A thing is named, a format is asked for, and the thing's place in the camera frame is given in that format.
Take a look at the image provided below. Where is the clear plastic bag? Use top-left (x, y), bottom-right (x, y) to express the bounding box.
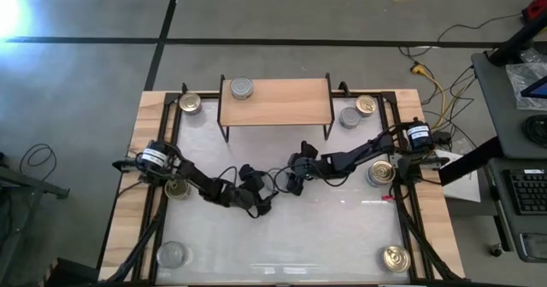
top-left (505, 60), bottom-right (547, 111)

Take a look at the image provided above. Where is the yellow extension cord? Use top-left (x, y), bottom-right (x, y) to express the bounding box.
top-left (410, 62), bottom-right (475, 132)

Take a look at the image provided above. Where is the grey desk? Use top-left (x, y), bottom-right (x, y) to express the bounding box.
top-left (471, 43), bottom-right (547, 263)

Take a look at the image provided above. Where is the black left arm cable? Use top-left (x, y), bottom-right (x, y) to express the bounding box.
top-left (215, 165), bottom-right (238, 185)

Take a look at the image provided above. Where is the black flat bar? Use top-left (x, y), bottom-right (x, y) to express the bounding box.
top-left (438, 135), bottom-right (505, 188)

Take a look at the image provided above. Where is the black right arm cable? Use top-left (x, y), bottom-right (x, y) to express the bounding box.
top-left (272, 166), bottom-right (343, 194)

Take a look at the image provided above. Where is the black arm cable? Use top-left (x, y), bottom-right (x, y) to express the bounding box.
top-left (272, 166), bottom-right (343, 194)
top-left (215, 165), bottom-right (238, 185)

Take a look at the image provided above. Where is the dark metal stand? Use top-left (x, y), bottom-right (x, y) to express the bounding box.
top-left (486, 15), bottom-right (547, 67)

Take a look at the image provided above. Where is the grey tray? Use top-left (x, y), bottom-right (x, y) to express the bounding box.
top-left (519, 231), bottom-right (547, 262)

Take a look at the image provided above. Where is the grey metal rack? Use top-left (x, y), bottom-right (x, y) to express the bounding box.
top-left (0, 152), bottom-right (72, 287)

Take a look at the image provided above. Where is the blue tablet screen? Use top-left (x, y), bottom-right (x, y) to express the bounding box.
top-left (520, 75), bottom-right (547, 100)

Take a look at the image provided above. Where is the black round disc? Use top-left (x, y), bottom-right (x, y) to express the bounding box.
top-left (523, 114), bottom-right (547, 147)

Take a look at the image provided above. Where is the black floor box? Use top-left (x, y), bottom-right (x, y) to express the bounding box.
top-left (44, 256), bottom-right (100, 287)

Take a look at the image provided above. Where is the white paper sheet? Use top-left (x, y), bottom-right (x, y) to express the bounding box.
top-left (431, 148), bottom-right (482, 203)

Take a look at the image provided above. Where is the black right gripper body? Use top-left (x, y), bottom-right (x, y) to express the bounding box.
top-left (294, 156), bottom-right (332, 180)

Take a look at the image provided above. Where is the black floor cable loop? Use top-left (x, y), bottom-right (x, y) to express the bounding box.
top-left (19, 143), bottom-right (58, 181)

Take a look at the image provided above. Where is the black keyboard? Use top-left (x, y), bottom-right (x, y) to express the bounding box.
top-left (503, 167), bottom-right (547, 216)

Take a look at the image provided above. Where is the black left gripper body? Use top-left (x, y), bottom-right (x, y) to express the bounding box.
top-left (220, 179), bottom-right (260, 209)

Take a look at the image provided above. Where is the black metal table frame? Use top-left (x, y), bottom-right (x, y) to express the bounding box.
top-left (102, 90), bottom-right (465, 287)

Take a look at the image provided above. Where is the long black floor cable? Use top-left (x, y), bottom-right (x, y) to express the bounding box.
top-left (436, 12), bottom-right (525, 44)

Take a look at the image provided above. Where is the wooden shelf black frame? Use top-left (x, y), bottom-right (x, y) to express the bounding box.
top-left (216, 72), bottom-right (336, 144)

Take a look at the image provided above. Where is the clear round glass dome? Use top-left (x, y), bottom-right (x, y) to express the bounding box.
top-left (156, 240), bottom-right (190, 270)

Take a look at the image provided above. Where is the blue label salmon can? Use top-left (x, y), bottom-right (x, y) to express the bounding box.
top-left (178, 91), bottom-right (203, 116)
top-left (382, 243), bottom-right (412, 274)
top-left (366, 160), bottom-right (397, 189)
top-left (164, 178), bottom-right (192, 202)
top-left (355, 94), bottom-right (379, 118)

